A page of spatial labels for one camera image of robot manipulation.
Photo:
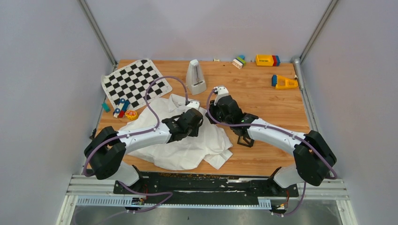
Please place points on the yellow orange round toy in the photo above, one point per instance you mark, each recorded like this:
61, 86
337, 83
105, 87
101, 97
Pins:
131, 115

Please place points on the white green blue blocks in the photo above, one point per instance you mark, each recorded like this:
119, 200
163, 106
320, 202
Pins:
239, 61

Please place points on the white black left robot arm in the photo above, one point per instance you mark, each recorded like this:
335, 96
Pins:
106, 151

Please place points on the grey metal corner pipe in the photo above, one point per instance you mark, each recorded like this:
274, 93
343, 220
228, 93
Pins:
299, 73

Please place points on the white metronome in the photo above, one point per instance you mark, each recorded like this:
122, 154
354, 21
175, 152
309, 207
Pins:
195, 81

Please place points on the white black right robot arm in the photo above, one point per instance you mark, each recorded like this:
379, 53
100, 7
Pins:
313, 158

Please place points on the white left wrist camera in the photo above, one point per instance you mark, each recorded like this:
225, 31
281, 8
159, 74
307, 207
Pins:
194, 104

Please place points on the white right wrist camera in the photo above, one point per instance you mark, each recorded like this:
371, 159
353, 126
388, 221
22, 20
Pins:
220, 91

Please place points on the black square frame box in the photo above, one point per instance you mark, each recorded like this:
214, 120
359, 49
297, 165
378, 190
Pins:
244, 139

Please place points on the yellow red blue block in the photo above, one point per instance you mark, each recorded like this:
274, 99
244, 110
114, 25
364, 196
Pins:
267, 60

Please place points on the teal small block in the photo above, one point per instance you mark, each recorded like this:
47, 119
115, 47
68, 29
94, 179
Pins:
105, 107

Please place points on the white button-up shirt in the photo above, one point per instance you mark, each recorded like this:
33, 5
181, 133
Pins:
211, 144

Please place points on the yellow blue triangular toy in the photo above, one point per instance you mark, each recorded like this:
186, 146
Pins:
281, 83

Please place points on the blue red toy car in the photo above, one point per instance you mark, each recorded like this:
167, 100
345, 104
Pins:
121, 108

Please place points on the black white checkerboard mat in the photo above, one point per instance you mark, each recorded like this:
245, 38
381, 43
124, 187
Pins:
132, 81

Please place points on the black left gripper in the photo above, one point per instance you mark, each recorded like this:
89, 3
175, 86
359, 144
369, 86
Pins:
195, 133

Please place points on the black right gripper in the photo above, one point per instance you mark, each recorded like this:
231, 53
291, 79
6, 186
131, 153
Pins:
212, 108

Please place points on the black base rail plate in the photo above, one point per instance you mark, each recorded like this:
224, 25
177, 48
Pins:
208, 189

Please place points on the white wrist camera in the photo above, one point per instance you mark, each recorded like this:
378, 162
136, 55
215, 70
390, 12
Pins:
194, 104
220, 91

